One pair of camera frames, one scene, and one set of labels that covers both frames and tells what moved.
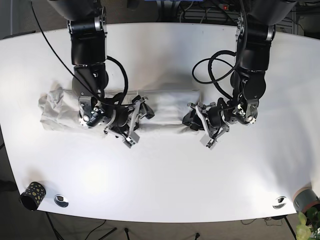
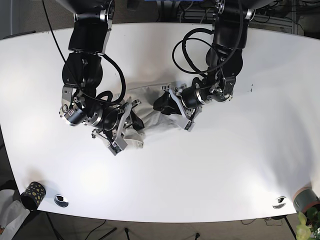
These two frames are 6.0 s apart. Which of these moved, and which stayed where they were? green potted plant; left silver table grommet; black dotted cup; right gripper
Moved: right gripper
Stayed: green potted plant; left silver table grommet; black dotted cup
